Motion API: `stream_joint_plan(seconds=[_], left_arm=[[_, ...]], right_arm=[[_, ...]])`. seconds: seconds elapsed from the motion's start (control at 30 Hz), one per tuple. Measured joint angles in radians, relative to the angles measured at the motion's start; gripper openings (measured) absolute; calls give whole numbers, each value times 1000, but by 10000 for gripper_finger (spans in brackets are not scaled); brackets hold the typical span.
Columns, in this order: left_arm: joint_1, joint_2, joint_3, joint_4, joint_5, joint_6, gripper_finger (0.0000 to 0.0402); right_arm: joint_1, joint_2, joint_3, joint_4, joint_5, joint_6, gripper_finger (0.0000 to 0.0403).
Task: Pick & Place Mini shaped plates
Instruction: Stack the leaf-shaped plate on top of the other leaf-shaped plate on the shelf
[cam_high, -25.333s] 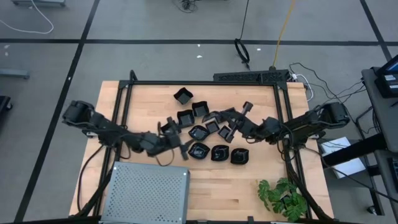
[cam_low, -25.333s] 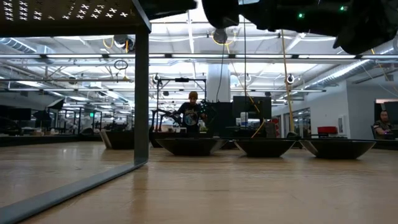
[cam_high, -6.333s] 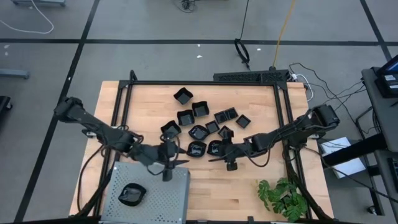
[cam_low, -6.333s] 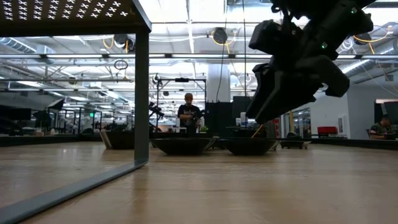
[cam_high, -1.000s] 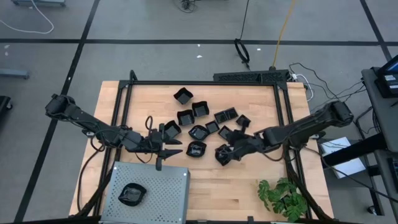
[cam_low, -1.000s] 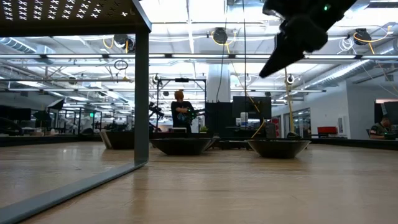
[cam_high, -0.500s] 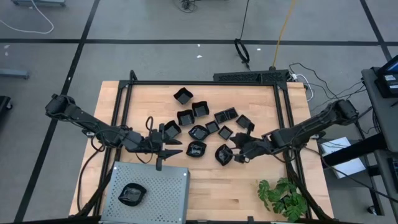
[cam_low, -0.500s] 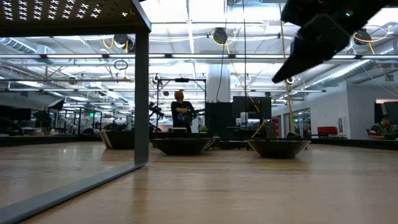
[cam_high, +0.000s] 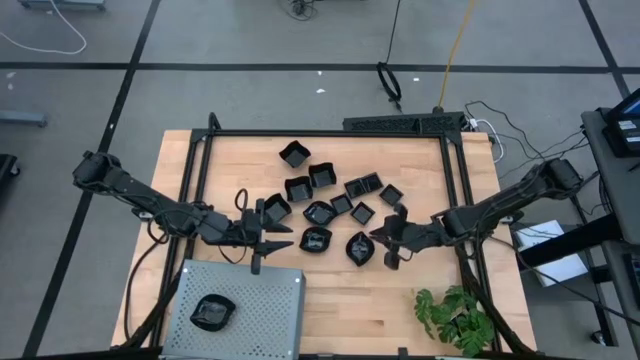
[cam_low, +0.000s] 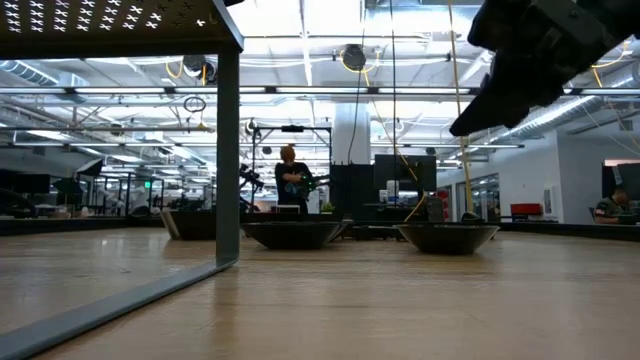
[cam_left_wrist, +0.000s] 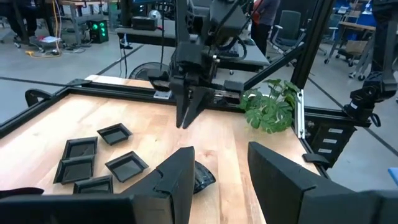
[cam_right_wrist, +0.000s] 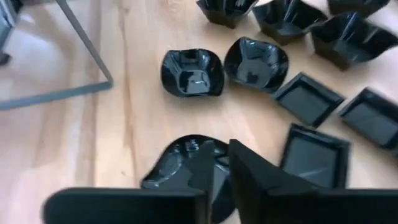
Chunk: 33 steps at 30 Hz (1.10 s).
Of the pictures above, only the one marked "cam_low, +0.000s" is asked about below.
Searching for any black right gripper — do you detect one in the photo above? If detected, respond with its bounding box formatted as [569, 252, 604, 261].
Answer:
[448, 0, 640, 137]

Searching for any short ceiling light strip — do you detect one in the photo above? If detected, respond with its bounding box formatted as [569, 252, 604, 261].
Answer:
[369, 142, 526, 150]

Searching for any black monitor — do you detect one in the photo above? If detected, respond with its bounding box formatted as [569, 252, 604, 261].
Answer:
[0, 169, 51, 196]
[601, 162, 640, 201]
[373, 153, 438, 192]

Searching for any red box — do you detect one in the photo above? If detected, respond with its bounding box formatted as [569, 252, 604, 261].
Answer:
[509, 202, 544, 217]

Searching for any person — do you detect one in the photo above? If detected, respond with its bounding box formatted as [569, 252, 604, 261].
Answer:
[273, 144, 315, 215]
[593, 185, 632, 225]

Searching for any black cabinet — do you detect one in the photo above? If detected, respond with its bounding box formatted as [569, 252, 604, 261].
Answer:
[328, 163, 376, 222]

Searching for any black device with green lights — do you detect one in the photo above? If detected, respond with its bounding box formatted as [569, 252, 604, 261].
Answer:
[284, 174, 331, 201]

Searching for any grey perforated metal riser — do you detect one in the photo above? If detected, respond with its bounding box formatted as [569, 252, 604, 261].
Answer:
[0, 0, 245, 360]

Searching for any long ceiling light strip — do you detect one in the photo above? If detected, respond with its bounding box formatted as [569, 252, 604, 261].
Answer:
[0, 85, 640, 97]

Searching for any metal ceiling pipe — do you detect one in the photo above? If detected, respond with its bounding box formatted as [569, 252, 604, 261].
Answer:
[0, 125, 216, 133]

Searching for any black studio lamp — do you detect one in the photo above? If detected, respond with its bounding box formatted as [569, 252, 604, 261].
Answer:
[74, 157, 105, 177]
[52, 177, 85, 206]

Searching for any thick yellow hanging cable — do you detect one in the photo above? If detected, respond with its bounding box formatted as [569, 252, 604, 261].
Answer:
[446, 0, 475, 215]

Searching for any silver ventilation duct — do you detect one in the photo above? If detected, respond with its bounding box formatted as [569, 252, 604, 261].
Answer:
[0, 59, 91, 89]
[492, 59, 640, 146]

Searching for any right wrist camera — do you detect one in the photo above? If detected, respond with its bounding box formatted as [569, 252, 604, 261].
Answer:
[467, 0, 534, 52]

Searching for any thin yellow hanging cable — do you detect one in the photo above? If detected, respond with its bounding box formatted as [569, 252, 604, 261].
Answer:
[339, 47, 429, 223]

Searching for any black ceiling cable reel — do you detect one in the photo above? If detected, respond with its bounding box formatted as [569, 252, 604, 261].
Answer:
[180, 53, 219, 85]
[341, 43, 369, 72]

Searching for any black camera rig frame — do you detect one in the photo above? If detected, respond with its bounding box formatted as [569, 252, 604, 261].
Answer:
[249, 124, 334, 214]

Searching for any black hanging cable coil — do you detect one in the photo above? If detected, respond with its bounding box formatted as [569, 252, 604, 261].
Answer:
[182, 94, 208, 114]

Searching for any black aluminium table frame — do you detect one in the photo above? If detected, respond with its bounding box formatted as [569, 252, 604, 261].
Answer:
[0, 215, 640, 244]

